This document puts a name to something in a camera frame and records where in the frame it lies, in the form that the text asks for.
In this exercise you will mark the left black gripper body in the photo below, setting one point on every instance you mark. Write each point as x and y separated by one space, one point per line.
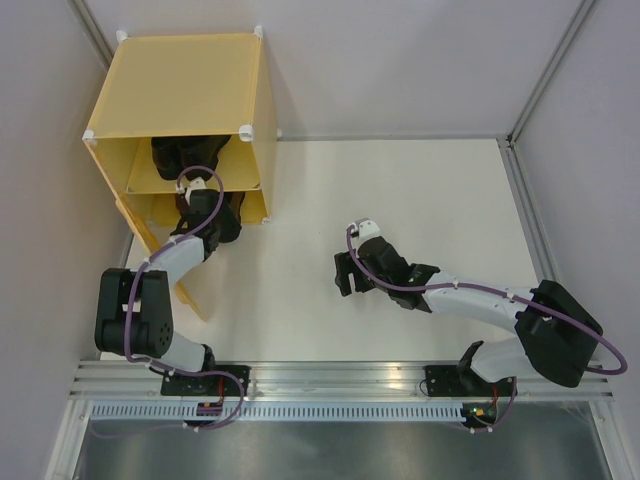
225 223

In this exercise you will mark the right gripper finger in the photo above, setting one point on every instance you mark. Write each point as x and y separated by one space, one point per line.
345 264
347 283

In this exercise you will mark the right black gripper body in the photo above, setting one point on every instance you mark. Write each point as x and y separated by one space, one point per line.
381 286

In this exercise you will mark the black pointed loafer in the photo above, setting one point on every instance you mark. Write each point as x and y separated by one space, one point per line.
202 150

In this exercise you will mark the black leather shoe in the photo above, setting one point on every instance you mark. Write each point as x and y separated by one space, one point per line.
167 157

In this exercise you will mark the purple loafer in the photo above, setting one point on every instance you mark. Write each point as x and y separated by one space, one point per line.
182 205
235 202

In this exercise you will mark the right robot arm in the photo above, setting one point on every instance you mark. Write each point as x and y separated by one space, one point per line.
551 335

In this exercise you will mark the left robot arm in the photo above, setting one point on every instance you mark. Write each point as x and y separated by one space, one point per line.
134 315

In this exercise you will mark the yellow shoe cabinet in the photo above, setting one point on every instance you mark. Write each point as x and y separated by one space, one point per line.
189 85

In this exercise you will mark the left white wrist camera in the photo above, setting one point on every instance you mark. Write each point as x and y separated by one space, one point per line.
192 185

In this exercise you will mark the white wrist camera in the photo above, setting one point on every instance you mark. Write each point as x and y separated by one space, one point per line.
363 230
192 185

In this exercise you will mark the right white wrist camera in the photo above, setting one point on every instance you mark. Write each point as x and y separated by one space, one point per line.
363 230

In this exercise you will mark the right aluminium frame profile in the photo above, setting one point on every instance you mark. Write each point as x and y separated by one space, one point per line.
573 157

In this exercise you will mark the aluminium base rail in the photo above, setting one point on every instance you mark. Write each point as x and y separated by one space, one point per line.
314 381

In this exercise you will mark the left aluminium frame post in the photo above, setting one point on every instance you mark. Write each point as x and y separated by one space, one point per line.
90 27

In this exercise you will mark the white slotted cable duct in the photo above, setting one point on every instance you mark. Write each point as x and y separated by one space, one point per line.
281 411

